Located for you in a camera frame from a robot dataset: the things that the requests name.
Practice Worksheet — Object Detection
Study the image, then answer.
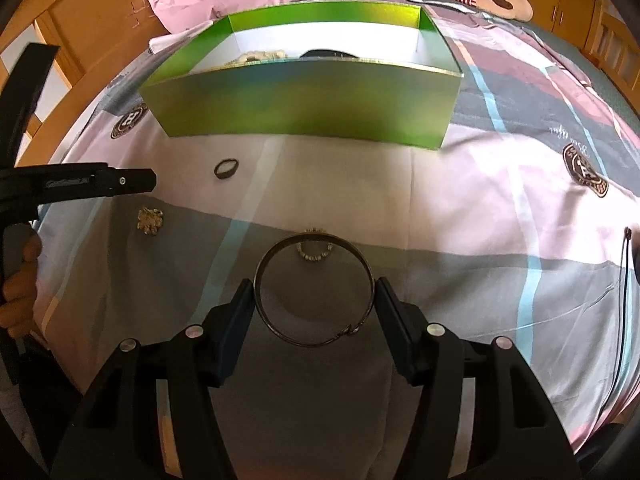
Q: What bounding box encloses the silver metal bangle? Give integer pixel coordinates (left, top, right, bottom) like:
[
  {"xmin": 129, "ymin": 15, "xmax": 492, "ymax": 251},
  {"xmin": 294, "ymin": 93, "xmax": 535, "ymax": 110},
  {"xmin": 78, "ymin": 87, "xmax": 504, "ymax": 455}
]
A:
[{"xmin": 253, "ymin": 228, "xmax": 374, "ymax": 349}]

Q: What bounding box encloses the left hand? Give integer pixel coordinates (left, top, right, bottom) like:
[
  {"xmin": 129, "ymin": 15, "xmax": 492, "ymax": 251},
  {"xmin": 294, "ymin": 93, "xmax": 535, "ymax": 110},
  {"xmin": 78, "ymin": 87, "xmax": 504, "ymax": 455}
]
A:
[{"xmin": 0, "ymin": 234, "xmax": 42, "ymax": 340}]

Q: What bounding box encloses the gold butterfly brooch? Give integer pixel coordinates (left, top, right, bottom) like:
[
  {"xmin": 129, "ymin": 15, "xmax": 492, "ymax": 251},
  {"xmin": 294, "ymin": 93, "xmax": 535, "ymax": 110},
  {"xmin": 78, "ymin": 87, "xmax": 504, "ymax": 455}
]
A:
[{"xmin": 137, "ymin": 206, "xmax": 164, "ymax": 236}]

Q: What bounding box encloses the patchwork bed sheet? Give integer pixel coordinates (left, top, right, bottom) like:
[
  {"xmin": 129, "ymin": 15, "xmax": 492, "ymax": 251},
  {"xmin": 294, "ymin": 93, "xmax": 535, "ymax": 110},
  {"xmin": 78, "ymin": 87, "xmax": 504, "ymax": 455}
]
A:
[{"xmin": 35, "ymin": 4, "xmax": 639, "ymax": 479}]

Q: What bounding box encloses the green cardboard box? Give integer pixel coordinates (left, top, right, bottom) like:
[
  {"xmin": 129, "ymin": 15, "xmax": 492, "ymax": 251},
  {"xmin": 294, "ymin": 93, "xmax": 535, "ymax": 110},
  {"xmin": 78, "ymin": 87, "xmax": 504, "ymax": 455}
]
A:
[{"xmin": 140, "ymin": 0, "xmax": 463, "ymax": 150}]

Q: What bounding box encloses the wooden footboard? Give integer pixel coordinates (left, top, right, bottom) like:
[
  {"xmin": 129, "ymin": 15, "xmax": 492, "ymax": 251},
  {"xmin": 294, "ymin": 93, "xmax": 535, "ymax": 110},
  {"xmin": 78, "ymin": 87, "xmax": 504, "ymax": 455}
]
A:
[{"xmin": 582, "ymin": 0, "xmax": 639, "ymax": 113}]

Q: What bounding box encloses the small dark metal ring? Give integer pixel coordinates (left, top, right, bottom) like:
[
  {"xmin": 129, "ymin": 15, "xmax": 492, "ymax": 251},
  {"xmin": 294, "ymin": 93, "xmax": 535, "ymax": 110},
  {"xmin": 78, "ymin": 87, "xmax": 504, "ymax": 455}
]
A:
[{"xmin": 214, "ymin": 157, "xmax": 241, "ymax": 181}]

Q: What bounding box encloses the small pearl ring bracelet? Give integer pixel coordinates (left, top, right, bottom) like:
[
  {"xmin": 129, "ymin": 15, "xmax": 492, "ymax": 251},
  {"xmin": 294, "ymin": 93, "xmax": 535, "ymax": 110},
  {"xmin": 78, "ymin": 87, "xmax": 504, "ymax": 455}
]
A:
[{"xmin": 294, "ymin": 240, "xmax": 335, "ymax": 264}]

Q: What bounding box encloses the black cable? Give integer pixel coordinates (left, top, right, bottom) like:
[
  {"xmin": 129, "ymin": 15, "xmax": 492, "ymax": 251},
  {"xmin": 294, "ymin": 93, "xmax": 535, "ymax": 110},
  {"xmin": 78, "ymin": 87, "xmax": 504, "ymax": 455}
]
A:
[{"xmin": 594, "ymin": 225, "xmax": 634, "ymax": 421}]

